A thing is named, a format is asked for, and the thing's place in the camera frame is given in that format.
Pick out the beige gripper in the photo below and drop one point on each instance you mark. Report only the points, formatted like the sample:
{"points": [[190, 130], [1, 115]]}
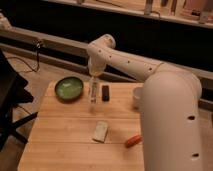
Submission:
{"points": [[95, 71]]}

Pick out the clear plastic bottle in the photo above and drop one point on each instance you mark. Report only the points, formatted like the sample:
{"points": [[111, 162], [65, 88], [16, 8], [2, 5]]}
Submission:
{"points": [[93, 89]]}

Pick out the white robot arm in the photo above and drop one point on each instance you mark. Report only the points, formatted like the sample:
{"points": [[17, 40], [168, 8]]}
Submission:
{"points": [[168, 105]]}

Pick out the black rectangular block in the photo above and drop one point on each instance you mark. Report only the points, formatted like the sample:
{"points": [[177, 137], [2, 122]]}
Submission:
{"points": [[105, 93]]}

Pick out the green bowl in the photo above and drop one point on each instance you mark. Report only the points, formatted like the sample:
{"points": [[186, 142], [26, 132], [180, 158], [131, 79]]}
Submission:
{"points": [[69, 89]]}

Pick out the white cup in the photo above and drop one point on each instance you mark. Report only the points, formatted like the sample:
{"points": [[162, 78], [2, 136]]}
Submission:
{"points": [[136, 97]]}

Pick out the white rectangular block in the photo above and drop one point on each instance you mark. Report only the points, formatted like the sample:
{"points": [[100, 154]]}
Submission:
{"points": [[100, 132]]}

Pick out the orange carrot toy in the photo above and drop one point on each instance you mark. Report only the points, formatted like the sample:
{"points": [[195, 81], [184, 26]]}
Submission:
{"points": [[133, 141]]}

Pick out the black office chair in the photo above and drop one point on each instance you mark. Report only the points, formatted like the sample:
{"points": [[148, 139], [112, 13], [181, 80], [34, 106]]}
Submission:
{"points": [[12, 92]]}

